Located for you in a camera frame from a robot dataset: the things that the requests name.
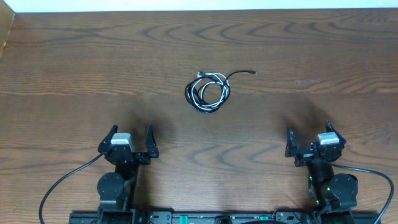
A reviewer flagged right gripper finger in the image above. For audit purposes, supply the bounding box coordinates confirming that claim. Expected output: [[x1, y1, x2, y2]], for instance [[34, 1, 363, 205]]
[[325, 120, 345, 144], [285, 128, 298, 157]]

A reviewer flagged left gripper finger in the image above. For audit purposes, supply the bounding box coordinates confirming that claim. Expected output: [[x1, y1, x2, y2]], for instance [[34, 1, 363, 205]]
[[103, 125, 118, 144], [145, 124, 159, 158]]

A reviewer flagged white cable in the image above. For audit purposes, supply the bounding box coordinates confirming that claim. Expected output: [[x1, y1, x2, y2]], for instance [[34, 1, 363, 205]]
[[190, 72, 230, 110]]

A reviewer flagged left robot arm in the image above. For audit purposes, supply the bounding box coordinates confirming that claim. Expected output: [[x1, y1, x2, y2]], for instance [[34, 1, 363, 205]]
[[97, 125, 159, 223]]

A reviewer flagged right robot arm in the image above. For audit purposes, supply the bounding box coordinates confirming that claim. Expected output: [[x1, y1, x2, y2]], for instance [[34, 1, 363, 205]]
[[285, 121, 358, 223]]

